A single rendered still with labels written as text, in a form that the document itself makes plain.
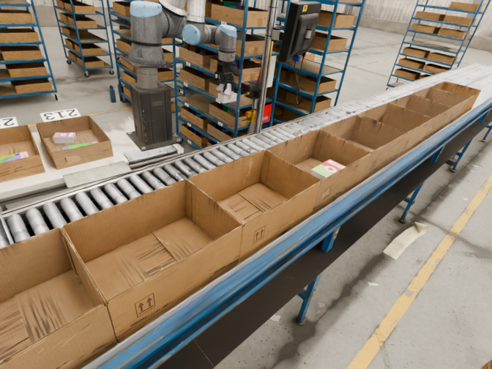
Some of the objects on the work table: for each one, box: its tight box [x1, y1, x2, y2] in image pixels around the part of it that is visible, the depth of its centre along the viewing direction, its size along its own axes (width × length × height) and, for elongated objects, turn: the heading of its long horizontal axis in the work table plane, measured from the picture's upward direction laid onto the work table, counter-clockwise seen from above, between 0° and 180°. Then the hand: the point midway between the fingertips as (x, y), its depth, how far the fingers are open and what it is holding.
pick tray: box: [36, 116, 113, 170], centre depth 165 cm, size 28×38×10 cm
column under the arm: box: [126, 81, 182, 152], centre depth 177 cm, size 26×26×33 cm
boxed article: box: [53, 133, 77, 144], centre depth 170 cm, size 6×10×5 cm, turn 94°
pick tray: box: [0, 125, 46, 183], centre depth 148 cm, size 28×38×10 cm
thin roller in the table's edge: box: [129, 149, 176, 163], centre depth 171 cm, size 2×28×2 cm, turn 120°
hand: (227, 95), depth 176 cm, fingers closed on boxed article, 6 cm apart
